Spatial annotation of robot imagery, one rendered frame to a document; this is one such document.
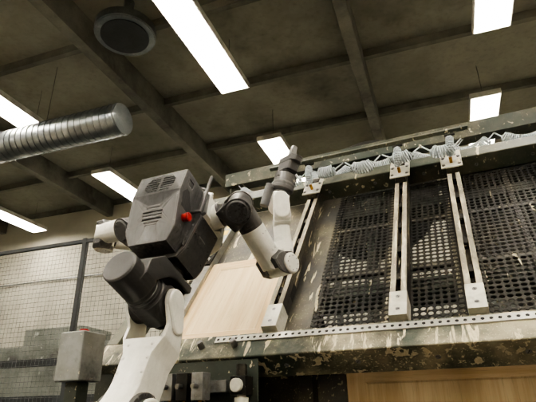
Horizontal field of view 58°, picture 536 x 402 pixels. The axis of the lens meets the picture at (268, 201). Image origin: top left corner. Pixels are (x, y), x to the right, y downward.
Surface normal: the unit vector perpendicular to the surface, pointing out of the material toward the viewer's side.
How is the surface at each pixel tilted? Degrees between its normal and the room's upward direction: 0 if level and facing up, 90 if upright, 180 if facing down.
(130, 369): 64
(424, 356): 141
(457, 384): 90
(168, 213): 82
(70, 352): 90
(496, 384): 90
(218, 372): 90
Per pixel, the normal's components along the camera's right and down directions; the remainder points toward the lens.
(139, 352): -0.37, -0.72
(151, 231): -0.40, -0.49
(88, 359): 0.91, -0.18
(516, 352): -0.25, 0.48
